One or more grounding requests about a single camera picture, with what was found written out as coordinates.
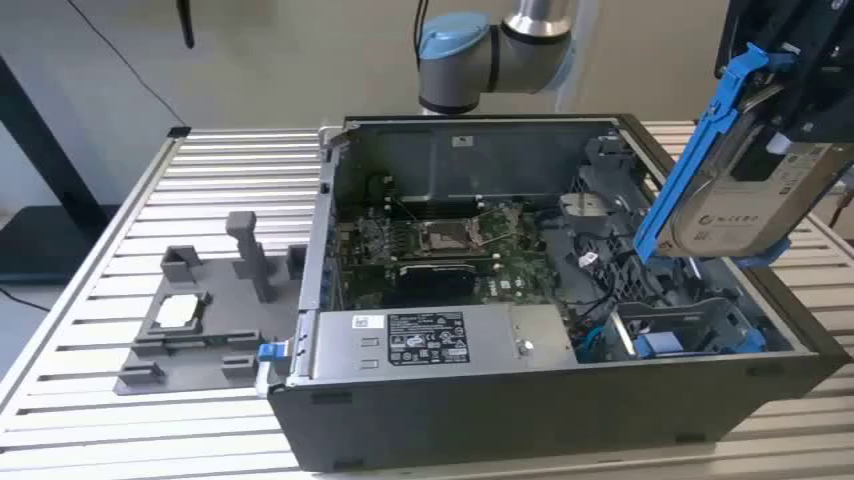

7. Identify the grey power supply with label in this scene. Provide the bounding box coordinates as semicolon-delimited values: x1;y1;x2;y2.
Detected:
310;303;580;382

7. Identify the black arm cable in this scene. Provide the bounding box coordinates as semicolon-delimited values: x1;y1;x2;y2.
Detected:
411;0;433;57

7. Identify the silver CPU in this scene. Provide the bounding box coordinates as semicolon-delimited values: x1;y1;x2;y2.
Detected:
157;294;203;329

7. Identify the curved black case cable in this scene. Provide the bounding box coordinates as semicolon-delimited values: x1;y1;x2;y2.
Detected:
573;232;633;321

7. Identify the black floor cable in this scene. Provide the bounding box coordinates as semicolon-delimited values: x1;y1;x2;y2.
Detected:
0;287;53;314

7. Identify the dark grey open PC case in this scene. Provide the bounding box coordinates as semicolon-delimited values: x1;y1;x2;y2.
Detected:
266;113;853;474

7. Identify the black graphics card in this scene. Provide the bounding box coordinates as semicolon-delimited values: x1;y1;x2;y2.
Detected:
397;262;480;304

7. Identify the round silver bracket plate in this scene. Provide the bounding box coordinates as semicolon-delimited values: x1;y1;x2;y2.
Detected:
557;192;613;219

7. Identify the green motherboard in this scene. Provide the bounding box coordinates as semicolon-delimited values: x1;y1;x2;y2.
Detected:
333;197;576;311

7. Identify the black stand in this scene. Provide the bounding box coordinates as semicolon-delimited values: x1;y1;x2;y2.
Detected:
0;54;119;286

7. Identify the socket cover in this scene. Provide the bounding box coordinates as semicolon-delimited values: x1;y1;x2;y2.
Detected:
470;208;526;245

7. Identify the blue case latch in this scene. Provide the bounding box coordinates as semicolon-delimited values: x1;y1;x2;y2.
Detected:
257;339;290;364

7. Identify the grey parts rack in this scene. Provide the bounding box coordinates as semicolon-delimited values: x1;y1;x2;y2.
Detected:
114;210;310;396

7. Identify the blue disk wire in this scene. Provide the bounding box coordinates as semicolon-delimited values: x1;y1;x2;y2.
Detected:
578;322;606;364

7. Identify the silver disk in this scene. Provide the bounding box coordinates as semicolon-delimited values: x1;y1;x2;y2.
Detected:
632;329;769;359
633;42;854;272

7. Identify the black hanging antenna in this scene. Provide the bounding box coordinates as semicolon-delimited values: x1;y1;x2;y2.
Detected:
174;0;198;50

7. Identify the CPU socket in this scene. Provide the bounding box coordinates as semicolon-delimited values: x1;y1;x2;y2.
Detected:
413;217;484;254

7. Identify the locking lever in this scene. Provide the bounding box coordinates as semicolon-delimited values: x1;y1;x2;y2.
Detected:
397;199;430;226

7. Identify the thin black wall cable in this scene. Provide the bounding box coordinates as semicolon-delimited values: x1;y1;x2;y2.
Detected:
66;0;193;131

